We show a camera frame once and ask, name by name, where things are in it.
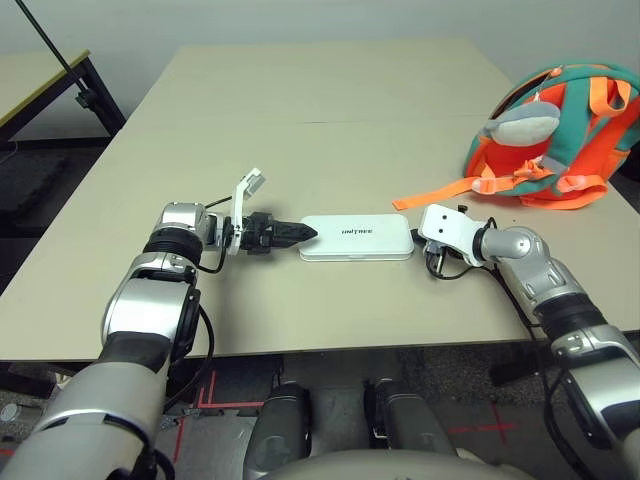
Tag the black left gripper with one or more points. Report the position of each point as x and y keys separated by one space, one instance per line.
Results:
x=257 y=235

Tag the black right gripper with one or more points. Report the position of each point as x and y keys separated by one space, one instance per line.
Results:
x=437 y=252

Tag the white pencil case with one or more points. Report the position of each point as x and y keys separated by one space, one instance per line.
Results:
x=357 y=240

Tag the teal and orange backpack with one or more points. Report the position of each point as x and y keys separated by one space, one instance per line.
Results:
x=585 y=160

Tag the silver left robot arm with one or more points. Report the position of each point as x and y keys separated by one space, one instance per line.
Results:
x=150 y=300

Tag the dark grey robot right leg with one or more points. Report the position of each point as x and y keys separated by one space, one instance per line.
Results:
x=410 y=420

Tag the dark grey robot leg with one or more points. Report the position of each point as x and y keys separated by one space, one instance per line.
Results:
x=280 y=430
x=410 y=420

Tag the dark grey robot left leg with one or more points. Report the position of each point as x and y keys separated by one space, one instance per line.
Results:
x=280 y=430

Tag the beige robot torso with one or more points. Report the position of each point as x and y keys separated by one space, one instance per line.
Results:
x=390 y=467

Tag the black clamp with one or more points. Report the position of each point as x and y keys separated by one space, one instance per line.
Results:
x=86 y=97

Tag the black foam floor mat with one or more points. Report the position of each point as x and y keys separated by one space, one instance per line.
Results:
x=25 y=185

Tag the black table leg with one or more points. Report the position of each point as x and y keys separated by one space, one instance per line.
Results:
x=25 y=380

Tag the thin black pole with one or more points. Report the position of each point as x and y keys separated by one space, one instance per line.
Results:
x=50 y=45

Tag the grey round floor disc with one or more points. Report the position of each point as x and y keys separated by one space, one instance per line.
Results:
x=9 y=413

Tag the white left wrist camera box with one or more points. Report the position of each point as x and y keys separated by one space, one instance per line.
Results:
x=240 y=210

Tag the beige side table black frame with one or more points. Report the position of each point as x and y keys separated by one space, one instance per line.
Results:
x=35 y=75

